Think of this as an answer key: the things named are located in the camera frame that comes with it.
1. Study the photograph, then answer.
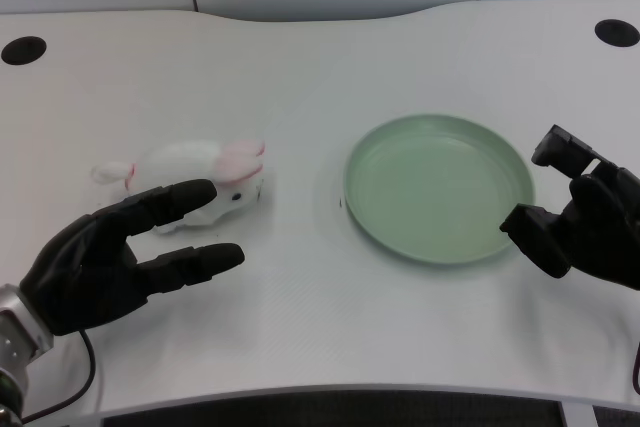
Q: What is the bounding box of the white pink rabbit doll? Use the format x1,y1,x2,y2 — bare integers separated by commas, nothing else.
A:
89,138,267,234

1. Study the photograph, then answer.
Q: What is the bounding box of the black round table grommet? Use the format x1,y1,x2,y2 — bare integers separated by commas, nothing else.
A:
0,36,48,66
594,18,640,49

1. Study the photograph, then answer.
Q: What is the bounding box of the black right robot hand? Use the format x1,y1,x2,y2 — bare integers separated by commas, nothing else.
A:
499,123,640,292

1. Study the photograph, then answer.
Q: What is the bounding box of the green round plate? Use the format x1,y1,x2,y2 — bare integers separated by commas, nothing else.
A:
342,113,536,264

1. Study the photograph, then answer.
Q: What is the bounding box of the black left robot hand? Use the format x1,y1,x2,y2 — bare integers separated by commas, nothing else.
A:
18,178,246,337

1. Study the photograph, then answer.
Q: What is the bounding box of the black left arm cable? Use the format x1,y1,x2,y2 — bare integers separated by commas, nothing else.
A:
20,329,97,424

